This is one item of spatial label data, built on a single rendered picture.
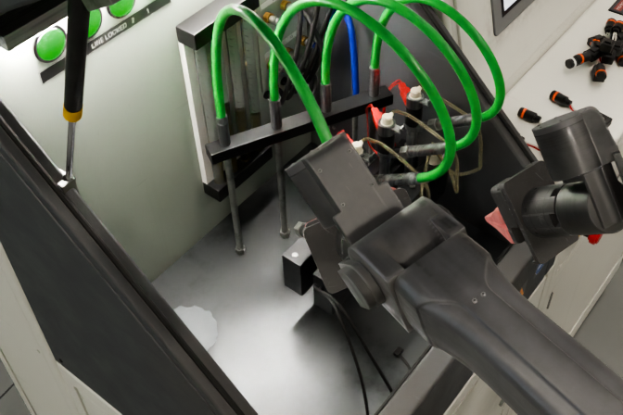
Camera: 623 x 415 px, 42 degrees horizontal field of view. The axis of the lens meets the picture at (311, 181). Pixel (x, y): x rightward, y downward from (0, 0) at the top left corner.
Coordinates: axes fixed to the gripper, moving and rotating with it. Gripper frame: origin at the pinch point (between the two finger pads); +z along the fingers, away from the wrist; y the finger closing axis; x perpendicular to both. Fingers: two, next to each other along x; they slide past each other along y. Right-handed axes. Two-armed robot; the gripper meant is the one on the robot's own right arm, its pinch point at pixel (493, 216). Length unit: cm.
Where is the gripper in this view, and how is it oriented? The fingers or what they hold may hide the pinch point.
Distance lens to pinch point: 102.5
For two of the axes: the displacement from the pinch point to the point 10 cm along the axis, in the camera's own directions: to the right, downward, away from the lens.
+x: -8.1, 4.4, -4.0
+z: -4.0, 1.0, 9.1
